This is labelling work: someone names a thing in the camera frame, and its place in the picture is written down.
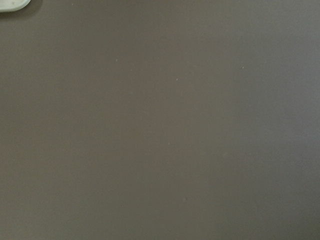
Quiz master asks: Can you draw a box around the beige tray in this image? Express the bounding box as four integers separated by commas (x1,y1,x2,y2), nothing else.
0,0,30,13

